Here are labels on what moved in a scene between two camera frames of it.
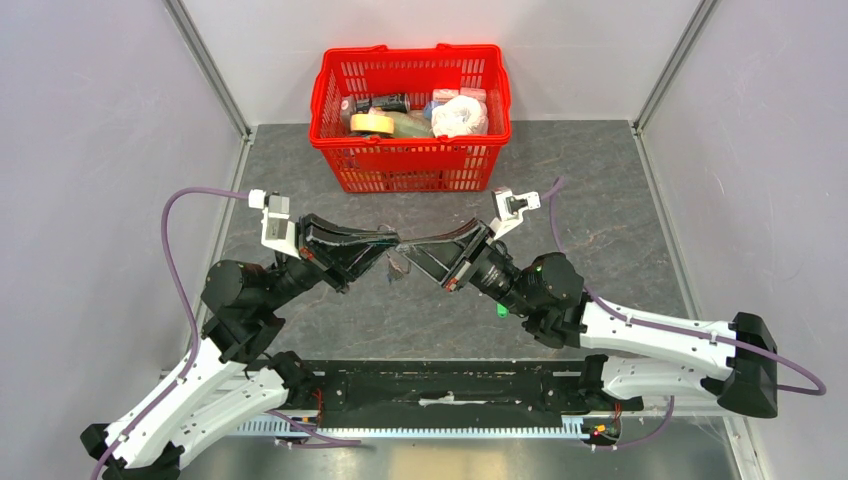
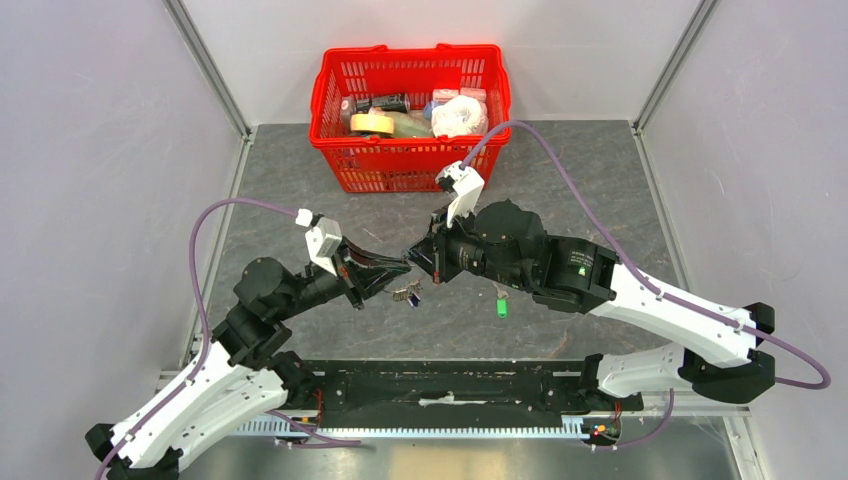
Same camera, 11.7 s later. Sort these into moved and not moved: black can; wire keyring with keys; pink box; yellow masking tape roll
Moved: wire keyring with keys
Not moved: yellow masking tape roll; pink box; black can
